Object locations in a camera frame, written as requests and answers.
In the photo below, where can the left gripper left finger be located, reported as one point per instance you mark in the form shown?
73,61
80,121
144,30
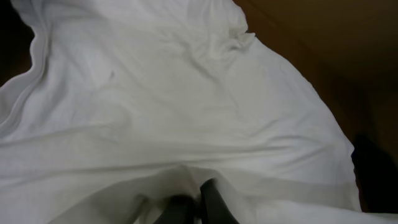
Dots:
181,209

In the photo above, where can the black garment on right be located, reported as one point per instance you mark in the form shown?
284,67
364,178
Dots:
376,177

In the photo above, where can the white t-shirt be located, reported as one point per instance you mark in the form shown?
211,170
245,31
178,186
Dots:
130,102

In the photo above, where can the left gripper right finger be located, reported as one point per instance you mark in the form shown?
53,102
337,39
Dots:
213,209

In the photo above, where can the folded black garment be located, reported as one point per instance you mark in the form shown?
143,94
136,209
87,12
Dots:
16,38

